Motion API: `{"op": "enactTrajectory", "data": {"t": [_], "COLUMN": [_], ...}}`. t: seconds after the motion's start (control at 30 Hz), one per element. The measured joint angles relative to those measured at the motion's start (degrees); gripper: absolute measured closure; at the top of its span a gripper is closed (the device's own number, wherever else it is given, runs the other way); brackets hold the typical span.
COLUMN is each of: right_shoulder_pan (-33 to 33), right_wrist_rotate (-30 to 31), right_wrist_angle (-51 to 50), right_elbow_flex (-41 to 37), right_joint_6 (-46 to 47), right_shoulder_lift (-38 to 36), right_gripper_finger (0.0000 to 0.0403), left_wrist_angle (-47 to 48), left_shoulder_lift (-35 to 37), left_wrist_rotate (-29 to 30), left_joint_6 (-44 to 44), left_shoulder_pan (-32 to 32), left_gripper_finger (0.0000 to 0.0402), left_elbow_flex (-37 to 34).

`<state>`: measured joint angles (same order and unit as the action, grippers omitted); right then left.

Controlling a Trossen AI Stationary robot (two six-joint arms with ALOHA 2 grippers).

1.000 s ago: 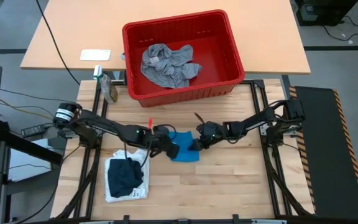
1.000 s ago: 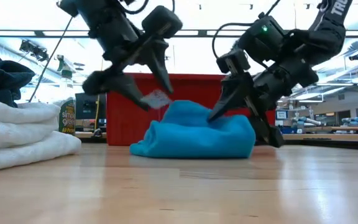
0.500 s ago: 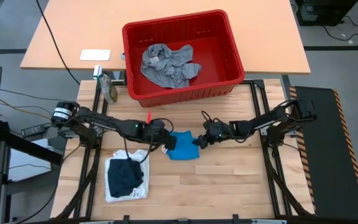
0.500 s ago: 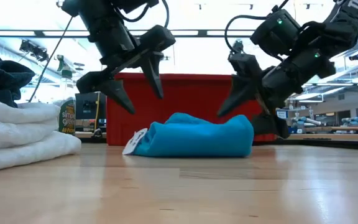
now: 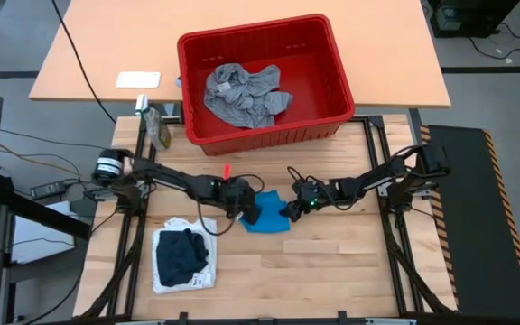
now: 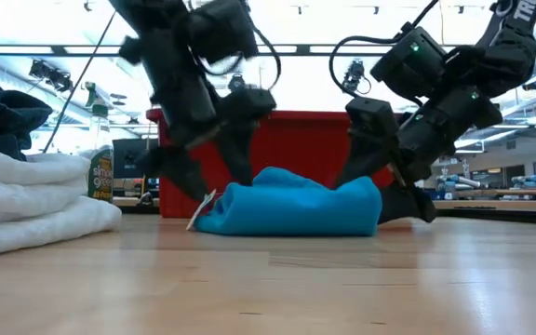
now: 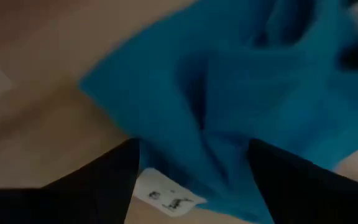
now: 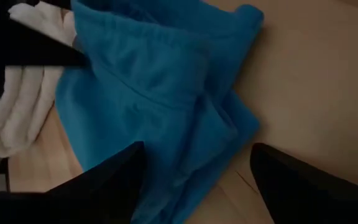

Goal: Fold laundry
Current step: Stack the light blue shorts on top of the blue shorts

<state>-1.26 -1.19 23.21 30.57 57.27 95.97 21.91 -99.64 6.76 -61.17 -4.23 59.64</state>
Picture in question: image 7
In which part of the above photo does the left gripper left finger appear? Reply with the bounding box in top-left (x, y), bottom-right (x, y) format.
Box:
top-left (42, 138), bottom-right (141, 224)

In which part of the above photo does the bright blue cloth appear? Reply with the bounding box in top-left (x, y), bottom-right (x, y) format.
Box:
top-left (78, 0), bottom-right (358, 224)

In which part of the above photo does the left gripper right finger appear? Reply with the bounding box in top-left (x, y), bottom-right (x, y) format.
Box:
top-left (247, 138), bottom-right (354, 224)

